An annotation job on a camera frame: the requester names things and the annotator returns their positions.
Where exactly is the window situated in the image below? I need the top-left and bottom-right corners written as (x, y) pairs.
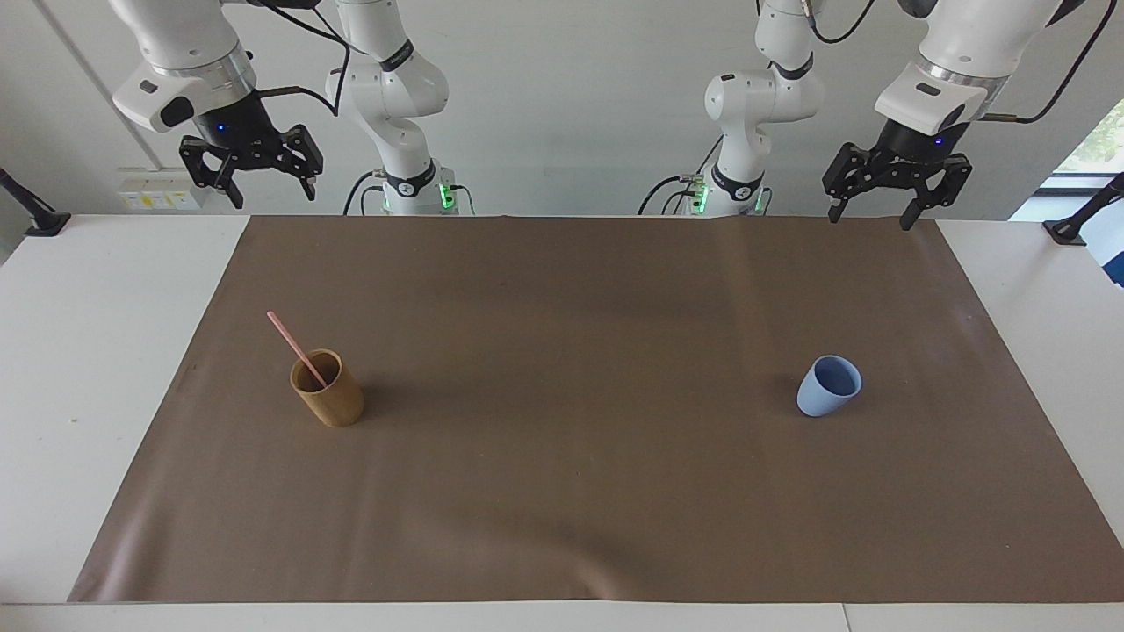
top-left (1036, 97), bottom-right (1124, 196)

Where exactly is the pink chopstick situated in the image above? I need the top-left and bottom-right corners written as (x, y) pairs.
top-left (266, 310), bottom-right (328, 389)

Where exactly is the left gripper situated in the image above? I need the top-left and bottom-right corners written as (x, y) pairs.
top-left (822, 118), bottom-right (974, 233)

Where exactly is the blue and white object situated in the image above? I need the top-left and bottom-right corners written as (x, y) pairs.
top-left (1082, 218), bottom-right (1124, 290)

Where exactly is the black cable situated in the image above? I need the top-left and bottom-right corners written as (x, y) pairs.
top-left (638, 136), bottom-right (724, 217)
top-left (255, 0), bottom-right (352, 118)
top-left (342, 169), bottom-right (387, 217)
top-left (801, 0), bottom-right (879, 46)
top-left (980, 0), bottom-right (1120, 125)

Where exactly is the white wall socket box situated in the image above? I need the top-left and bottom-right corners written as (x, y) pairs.
top-left (118, 169), bottom-right (205, 212)

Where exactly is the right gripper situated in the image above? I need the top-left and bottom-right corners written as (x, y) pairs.
top-left (179, 90), bottom-right (325, 211)

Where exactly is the blue cup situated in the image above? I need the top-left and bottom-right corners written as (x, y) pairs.
top-left (796, 354), bottom-right (864, 419)

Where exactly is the black stand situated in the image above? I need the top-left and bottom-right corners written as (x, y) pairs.
top-left (0, 167), bottom-right (72, 239)
top-left (1042, 171), bottom-right (1124, 248)

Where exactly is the bamboo cup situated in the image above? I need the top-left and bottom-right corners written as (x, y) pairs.
top-left (290, 348), bottom-right (365, 429)

